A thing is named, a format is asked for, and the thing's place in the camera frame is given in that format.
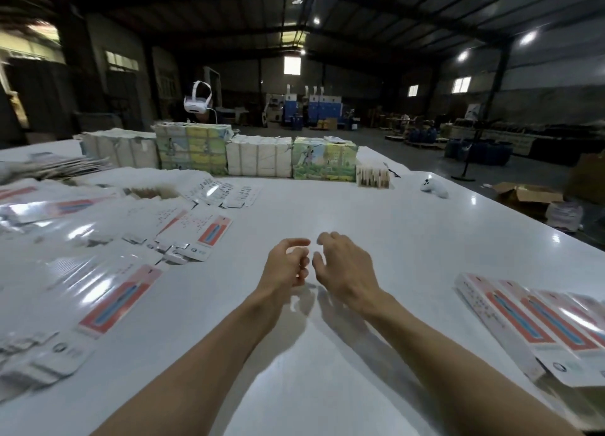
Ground person's right hand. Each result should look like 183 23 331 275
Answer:
312 231 400 321

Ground person's left hand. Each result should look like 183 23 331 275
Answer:
253 238 312 311

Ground pile of carton blanks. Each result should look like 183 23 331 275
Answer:
0 166 256 404

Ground person's right forearm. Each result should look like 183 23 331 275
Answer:
364 294 582 436

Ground person's left forearm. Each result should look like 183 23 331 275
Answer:
95 294 285 436

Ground small beige card stack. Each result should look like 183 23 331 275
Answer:
356 163 391 189

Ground green printed carton bundle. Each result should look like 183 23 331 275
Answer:
291 136 359 183

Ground row of white cartons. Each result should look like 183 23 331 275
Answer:
76 129 160 170
227 134 294 179

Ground small white object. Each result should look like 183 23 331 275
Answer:
420 176 450 200

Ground green yellow carton bundle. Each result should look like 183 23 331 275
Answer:
153 121 234 177

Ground blue machine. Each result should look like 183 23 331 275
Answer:
284 84 343 125

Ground blue bins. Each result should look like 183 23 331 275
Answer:
444 138 514 166

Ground black floor stand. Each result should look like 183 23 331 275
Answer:
452 72 507 183

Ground white headset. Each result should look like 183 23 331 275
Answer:
183 80 215 115

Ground open cardboard box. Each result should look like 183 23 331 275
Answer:
493 181 565 219

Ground white plastic bags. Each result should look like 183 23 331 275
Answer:
546 199 585 234

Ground grey crate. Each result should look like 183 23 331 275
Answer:
76 112 122 134

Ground tall cardboard box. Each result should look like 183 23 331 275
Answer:
567 152 605 205

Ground pile of grey flat sheets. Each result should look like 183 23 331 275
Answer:
0 152 110 185

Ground dark grey cabinet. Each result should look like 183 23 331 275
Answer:
9 57 77 137

